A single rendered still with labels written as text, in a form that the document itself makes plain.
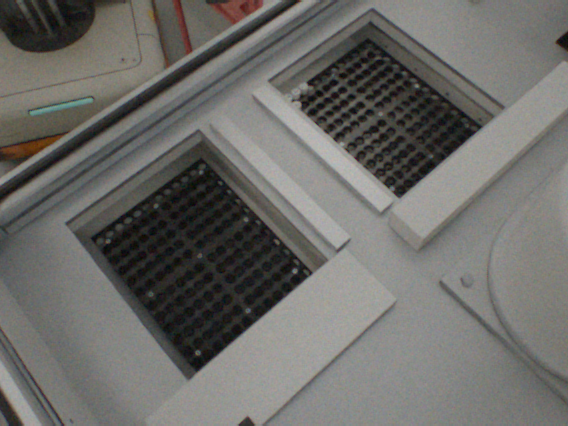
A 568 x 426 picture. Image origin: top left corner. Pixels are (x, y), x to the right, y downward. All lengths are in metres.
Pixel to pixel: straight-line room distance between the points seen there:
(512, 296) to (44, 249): 0.52
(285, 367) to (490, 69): 0.48
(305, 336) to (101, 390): 0.22
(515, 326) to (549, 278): 0.09
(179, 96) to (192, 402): 0.36
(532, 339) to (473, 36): 0.43
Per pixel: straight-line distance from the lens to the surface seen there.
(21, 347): 0.57
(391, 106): 0.81
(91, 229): 0.82
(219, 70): 0.74
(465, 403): 0.62
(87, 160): 0.70
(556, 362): 0.62
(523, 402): 0.64
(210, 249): 0.70
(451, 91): 0.86
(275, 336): 0.60
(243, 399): 0.59
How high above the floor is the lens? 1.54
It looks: 63 degrees down
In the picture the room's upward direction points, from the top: 3 degrees counter-clockwise
